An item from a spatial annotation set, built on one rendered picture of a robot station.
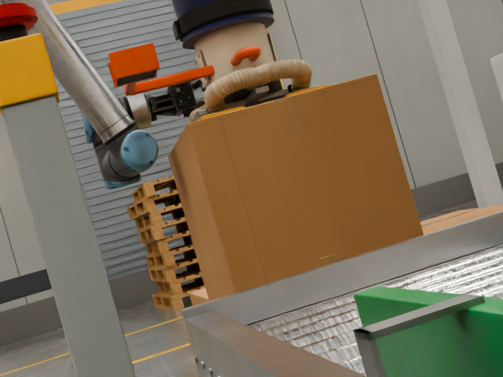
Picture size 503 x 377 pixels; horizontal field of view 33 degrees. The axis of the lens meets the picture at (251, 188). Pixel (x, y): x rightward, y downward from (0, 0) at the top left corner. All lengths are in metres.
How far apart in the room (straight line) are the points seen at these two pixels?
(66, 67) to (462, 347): 1.51
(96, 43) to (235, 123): 9.78
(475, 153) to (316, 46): 7.23
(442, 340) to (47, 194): 0.47
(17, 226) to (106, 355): 10.23
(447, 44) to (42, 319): 7.15
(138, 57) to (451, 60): 3.70
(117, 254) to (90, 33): 2.88
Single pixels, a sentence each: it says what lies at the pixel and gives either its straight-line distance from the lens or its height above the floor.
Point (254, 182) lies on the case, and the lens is 1.68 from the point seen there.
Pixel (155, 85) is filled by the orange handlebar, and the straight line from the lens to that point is 1.91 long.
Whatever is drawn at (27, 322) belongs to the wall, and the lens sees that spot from 11.03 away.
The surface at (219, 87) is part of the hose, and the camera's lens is 1.78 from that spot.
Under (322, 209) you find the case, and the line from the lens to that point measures 1.70.
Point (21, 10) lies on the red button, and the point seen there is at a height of 1.03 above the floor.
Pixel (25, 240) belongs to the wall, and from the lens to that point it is 11.17.
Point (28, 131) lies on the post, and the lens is 0.97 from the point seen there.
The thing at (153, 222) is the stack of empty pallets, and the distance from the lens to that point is 8.65.
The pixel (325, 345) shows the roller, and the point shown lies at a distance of 1.19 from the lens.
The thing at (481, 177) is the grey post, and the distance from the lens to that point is 5.15.
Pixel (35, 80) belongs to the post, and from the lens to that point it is 0.97.
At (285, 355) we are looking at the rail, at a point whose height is 0.59.
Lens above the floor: 0.75
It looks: 1 degrees up
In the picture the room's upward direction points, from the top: 16 degrees counter-clockwise
